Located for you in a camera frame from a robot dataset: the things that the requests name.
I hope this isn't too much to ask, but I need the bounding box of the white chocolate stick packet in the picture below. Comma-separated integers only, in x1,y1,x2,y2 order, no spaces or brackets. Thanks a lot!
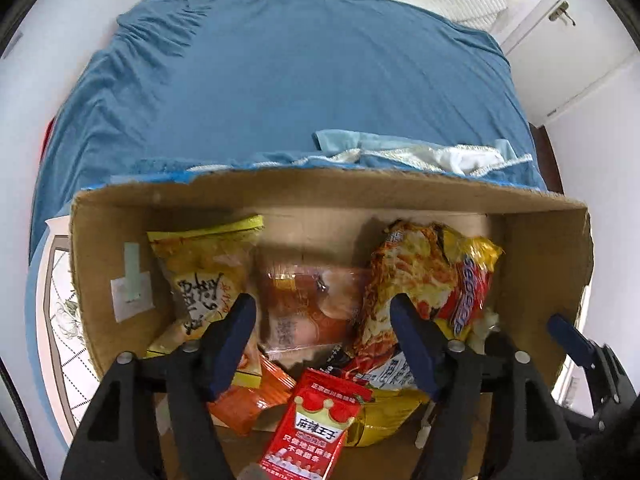
325,342,356,368

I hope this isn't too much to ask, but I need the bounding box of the light blue trimmed cloth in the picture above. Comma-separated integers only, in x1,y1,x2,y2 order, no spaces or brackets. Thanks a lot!
185,130,534,179

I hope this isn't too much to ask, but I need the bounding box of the cardboard box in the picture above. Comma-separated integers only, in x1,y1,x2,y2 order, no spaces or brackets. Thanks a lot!
69,167,593,466

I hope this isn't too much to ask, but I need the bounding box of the clear brown snack packet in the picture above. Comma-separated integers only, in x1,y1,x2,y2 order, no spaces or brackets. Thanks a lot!
255,255,371,356

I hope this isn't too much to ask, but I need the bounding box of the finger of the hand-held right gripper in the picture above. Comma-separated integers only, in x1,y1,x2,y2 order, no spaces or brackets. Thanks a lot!
546,313,622,377

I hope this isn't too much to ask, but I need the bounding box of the red cloth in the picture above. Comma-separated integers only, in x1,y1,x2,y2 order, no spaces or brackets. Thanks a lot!
40,117,56,157

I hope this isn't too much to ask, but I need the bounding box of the yellow handwriting snack packet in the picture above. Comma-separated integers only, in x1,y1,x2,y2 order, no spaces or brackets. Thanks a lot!
146,214,265,388

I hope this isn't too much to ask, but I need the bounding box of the brass door handle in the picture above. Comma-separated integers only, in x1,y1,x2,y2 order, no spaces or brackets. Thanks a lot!
549,1,576,26

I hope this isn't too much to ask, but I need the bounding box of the white door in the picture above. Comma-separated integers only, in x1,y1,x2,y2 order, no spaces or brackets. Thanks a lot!
500,0,617,61

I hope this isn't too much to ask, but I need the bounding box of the orange snack packet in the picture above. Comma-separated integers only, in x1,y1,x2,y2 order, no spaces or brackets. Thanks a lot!
207,352,298,436

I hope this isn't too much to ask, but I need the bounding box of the white floral printed mat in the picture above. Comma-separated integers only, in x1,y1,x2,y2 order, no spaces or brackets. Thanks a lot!
42,215,108,436

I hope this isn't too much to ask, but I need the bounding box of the large orange yellow snack bag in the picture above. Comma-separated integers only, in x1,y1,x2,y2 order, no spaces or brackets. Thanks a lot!
350,219,503,393

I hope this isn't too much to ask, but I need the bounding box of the blue bed sheet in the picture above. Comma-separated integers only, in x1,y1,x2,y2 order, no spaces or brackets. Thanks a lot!
27,0,548,261

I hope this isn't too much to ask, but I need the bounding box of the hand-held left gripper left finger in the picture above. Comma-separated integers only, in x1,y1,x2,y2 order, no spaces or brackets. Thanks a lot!
60,293,258,480

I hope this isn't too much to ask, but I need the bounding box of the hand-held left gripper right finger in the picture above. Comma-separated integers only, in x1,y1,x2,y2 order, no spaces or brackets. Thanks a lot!
389,293,584,480

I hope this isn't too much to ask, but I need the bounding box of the black cable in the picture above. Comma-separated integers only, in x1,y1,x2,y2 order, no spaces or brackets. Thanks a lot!
0,360,37,480

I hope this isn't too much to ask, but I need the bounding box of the small yellow snack packet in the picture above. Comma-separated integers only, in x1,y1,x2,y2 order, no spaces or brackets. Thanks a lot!
345,387,433,448

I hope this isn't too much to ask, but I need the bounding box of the red crown snack packet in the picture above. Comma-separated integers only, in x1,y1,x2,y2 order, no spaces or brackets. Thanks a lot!
257,367,375,480

